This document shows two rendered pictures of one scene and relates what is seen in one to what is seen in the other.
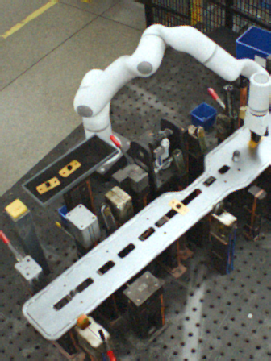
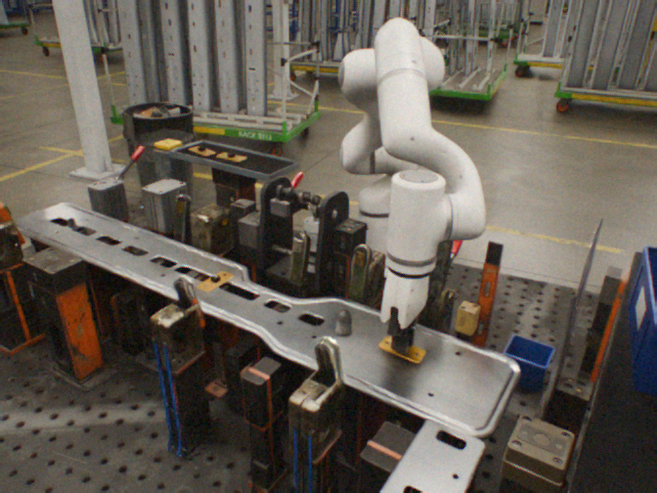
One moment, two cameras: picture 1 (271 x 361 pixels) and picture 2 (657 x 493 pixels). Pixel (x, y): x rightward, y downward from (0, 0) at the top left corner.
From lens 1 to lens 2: 203 cm
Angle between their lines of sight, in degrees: 57
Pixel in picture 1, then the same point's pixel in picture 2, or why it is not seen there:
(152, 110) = (511, 316)
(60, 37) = not seen: outside the picture
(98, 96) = (353, 138)
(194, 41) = (381, 39)
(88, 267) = (111, 229)
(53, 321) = (35, 220)
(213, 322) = (70, 445)
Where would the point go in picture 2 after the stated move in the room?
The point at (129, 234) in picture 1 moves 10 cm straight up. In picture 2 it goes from (164, 248) to (159, 212)
